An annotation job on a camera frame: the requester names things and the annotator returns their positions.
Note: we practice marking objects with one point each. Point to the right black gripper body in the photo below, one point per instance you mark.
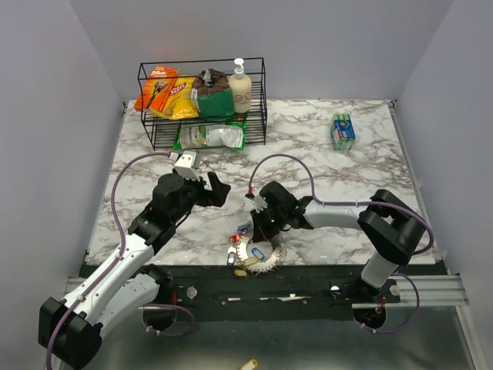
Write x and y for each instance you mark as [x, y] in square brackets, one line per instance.
[269, 221]

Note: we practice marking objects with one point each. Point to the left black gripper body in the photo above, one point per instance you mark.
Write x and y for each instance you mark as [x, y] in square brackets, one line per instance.
[194, 193]

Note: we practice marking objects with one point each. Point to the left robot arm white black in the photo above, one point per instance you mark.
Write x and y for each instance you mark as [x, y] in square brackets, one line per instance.
[73, 328]

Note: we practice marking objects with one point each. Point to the red key tag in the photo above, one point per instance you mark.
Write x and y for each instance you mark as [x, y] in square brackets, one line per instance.
[235, 238]

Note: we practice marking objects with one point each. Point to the green white snack bag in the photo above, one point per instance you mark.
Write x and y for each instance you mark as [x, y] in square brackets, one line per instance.
[230, 133]

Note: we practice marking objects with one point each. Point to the yellow chips bag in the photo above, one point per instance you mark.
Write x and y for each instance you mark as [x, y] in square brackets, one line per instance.
[176, 102]

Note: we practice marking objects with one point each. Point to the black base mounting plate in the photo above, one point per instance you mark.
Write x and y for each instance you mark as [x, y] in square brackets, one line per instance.
[303, 292]

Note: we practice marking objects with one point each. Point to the green brown bag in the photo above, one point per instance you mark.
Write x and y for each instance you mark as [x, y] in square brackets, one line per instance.
[212, 96]

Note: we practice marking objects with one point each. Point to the cream soap pump bottle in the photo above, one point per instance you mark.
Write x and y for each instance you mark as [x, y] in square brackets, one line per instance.
[240, 85]

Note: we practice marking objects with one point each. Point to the orange razor package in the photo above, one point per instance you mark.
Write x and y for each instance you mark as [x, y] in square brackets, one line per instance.
[156, 89]

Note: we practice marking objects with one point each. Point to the blue green sponge pack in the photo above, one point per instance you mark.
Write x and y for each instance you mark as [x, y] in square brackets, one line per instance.
[342, 132]

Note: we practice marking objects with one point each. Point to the yellow tag on floor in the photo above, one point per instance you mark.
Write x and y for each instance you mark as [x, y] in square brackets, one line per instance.
[250, 365]

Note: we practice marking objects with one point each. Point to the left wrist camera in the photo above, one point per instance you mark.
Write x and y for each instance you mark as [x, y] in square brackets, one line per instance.
[186, 164]

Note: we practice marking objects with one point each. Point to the black wire rack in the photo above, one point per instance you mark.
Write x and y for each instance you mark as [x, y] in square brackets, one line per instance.
[162, 132]

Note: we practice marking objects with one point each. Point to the aluminium rail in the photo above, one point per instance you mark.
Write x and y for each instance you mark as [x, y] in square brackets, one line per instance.
[434, 291]

